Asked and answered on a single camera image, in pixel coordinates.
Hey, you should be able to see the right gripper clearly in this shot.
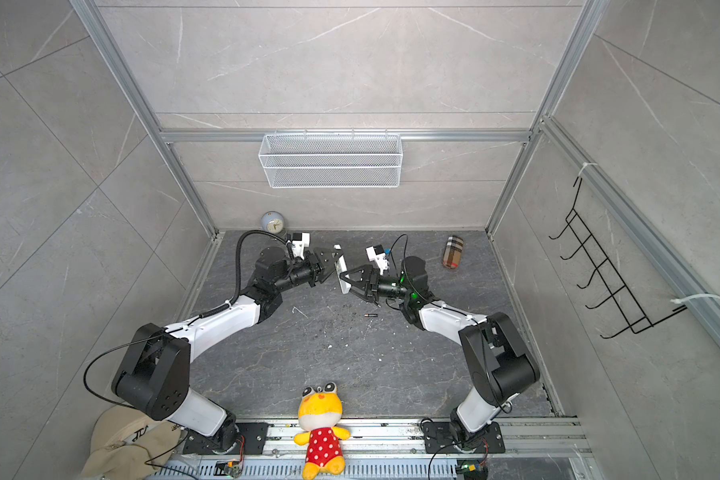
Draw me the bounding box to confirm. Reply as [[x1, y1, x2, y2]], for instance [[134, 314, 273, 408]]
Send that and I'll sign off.
[[342, 268, 414, 303]]

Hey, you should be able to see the white remote control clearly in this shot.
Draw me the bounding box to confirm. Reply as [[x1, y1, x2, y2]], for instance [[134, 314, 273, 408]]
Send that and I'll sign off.
[[334, 244, 351, 295]]

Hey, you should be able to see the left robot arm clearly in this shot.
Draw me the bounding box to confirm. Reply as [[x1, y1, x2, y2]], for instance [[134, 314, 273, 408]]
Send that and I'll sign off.
[[111, 246, 346, 452]]

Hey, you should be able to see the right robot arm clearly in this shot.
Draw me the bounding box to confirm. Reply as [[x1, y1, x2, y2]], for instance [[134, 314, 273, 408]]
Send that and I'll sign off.
[[338, 256, 540, 449]]

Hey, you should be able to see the small round clock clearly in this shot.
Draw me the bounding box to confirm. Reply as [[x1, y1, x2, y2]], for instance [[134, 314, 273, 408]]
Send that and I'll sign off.
[[261, 211, 286, 235]]

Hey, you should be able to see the plaid cylindrical can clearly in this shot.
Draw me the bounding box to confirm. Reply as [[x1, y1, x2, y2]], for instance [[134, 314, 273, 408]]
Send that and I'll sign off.
[[442, 235, 465, 269]]

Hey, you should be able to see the yellow frog plush toy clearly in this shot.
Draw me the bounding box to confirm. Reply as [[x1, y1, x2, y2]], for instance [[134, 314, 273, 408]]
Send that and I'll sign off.
[[294, 382, 351, 480]]

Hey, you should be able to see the beige cap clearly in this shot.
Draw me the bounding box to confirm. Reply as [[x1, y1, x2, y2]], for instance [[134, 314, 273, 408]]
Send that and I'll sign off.
[[80, 406, 182, 479]]

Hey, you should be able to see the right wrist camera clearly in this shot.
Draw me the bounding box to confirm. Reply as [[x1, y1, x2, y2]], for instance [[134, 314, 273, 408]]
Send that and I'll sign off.
[[366, 244, 390, 275]]

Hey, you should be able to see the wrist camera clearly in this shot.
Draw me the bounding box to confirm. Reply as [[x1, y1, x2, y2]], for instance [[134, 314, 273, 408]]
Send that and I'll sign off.
[[366, 244, 390, 275], [287, 232, 311, 259]]

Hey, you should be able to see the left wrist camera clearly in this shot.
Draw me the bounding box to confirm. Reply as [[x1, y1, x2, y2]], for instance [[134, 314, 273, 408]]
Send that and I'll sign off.
[[287, 232, 311, 259]]

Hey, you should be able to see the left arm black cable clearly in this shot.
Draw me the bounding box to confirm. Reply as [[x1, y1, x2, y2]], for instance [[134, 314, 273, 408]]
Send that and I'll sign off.
[[230, 229, 289, 307]]

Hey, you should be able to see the white wire mesh basket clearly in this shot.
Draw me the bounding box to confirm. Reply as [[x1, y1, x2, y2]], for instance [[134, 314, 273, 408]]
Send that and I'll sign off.
[[258, 133, 404, 189]]

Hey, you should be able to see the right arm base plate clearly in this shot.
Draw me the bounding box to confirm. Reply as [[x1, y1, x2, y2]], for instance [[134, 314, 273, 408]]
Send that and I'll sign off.
[[419, 419, 506, 455]]

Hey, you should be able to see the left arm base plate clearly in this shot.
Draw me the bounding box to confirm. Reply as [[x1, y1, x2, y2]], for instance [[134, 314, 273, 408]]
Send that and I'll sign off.
[[182, 422, 269, 455]]

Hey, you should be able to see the aluminium rail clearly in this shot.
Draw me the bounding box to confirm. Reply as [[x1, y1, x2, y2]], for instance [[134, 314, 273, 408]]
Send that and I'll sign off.
[[237, 417, 593, 461]]

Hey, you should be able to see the black wall hook rack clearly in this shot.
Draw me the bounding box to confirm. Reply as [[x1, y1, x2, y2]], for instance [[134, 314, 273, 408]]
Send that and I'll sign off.
[[548, 178, 688, 340]]

